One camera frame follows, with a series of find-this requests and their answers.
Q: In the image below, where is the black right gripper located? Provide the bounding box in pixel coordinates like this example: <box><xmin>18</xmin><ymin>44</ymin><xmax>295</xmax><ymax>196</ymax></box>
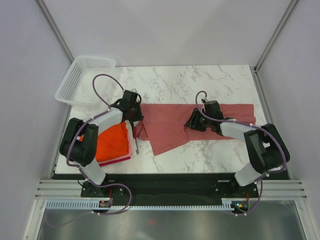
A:
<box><xmin>184</xmin><ymin>107</ymin><xmax>212</xmax><ymax>132</ymax></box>

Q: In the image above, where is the dusty pink t-shirt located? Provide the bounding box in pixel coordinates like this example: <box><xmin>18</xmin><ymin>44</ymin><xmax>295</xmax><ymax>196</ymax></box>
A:
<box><xmin>134</xmin><ymin>102</ymin><xmax>257</xmax><ymax>157</ymax></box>

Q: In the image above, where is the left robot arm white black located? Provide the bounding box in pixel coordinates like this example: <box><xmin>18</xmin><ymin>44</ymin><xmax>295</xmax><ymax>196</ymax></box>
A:
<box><xmin>59</xmin><ymin>90</ymin><xmax>144</xmax><ymax>197</ymax></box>

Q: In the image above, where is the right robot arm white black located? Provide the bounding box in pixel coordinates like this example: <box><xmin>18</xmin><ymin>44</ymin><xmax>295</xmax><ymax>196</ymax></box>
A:
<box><xmin>184</xmin><ymin>100</ymin><xmax>290</xmax><ymax>197</ymax></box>

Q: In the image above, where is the white folded t-shirt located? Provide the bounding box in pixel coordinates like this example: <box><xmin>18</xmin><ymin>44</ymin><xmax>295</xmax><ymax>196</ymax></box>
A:
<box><xmin>125</xmin><ymin>120</ymin><xmax>139</xmax><ymax>156</ymax></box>

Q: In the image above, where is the orange folded t-shirt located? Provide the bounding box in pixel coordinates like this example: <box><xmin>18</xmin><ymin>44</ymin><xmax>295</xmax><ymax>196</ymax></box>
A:
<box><xmin>95</xmin><ymin>122</ymin><xmax>130</xmax><ymax>162</ymax></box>

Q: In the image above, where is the light pink folded t-shirt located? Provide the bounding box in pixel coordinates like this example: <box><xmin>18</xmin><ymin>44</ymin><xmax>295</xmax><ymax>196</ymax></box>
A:
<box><xmin>98</xmin><ymin>148</ymin><xmax>133</xmax><ymax>166</ymax></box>

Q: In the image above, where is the white plastic basket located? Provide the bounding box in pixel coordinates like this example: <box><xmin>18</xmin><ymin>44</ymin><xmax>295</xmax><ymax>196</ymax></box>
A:
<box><xmin>54</xmin><ymin>55</ymin><xmax>116</xmax><ymax>107</ymax></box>

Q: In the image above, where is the crimson folded t-shirt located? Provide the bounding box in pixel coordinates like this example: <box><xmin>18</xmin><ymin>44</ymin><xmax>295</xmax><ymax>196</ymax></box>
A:
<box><xmin>98</xmin><ymin>126</ymin><xmax>138</xmax><ymax>168</ymax></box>

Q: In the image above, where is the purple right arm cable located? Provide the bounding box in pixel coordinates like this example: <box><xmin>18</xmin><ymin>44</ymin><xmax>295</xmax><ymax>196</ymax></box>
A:
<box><xmin>195</xmin><ymin>91</ymin><xmax>288</xmax><ymax>217</ymax></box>

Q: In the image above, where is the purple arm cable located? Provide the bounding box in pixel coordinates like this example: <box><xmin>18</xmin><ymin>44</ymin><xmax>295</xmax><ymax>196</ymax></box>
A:
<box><xmin>65</xmin><ymin>74</ymin><xmax>133</xmax><ymax>216</ymax></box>
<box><xmin>195</xmin><ymin>91</ymin><xmax>288</xmax><ymax>217</ymax></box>

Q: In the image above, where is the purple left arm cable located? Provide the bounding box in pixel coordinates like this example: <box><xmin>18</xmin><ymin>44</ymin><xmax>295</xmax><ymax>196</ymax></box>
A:
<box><xmin>65</xmin><ymin>74</ymin><xmax>133</xmax><ymax>216</ymax></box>

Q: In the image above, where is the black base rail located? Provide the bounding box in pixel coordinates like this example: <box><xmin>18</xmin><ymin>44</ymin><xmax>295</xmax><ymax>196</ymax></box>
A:
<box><xmin>81</xmin><ymin>173</ymin><xmax>259</xmax><ymax>205</ymax></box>

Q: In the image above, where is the white slotted cable duct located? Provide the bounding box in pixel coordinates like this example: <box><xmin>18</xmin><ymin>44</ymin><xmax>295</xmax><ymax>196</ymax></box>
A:
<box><xmin>45</xmin><ymin>199</ymin><xmax>245</xmax><ymax>211</ymax></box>

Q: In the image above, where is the left aluminium frame post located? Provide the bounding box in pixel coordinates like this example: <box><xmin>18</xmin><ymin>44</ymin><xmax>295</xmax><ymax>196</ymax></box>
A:
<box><xmin>34</xmin><ymin>0</ymin><xmax>75</xmax><ymax>64</ymax></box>

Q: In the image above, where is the aluminium frame post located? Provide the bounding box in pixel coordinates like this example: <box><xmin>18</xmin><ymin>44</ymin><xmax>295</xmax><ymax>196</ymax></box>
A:
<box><xmin>251</xmin><ymin>0</ymin><xmax>300</xmax><ymax>74</ymax></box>
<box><xmin>34</xmin><ymin>0</ymin><xmax>75</xmax><ymax>64</ymax></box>

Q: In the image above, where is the right aluminium frame post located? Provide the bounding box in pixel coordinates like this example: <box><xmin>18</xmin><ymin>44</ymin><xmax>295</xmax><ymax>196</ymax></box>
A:
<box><xmin>251</xmin><ymin>0</ymin><xmax>300</xmax><ymax>74</ymax></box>

